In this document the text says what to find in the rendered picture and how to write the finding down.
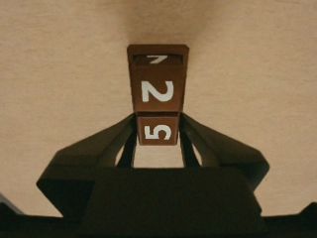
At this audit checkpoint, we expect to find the brown wooden calendar tray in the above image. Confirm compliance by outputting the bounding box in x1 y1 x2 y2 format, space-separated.
127 44 189 113

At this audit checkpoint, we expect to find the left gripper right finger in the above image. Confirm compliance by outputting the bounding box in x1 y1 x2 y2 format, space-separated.
179 112 270 192

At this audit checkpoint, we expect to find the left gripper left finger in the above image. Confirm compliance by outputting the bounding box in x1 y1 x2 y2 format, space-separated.
48 112 138 168

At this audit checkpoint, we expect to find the brown calendar cube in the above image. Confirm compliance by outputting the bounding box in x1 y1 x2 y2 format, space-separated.
136 111 180 146
131 55 184 112

